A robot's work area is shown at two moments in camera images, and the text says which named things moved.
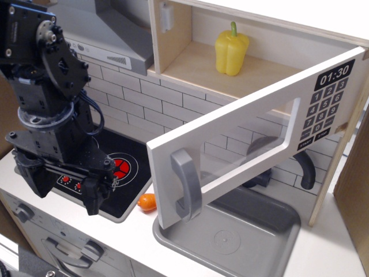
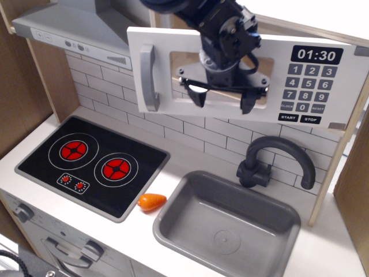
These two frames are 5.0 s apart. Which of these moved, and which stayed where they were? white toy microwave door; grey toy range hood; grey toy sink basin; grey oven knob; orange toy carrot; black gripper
Moved: white toy microwave door; black gripper
Stayed: grey toy sink basin; grey toy range hood; orange toy carrot; grey oven knob
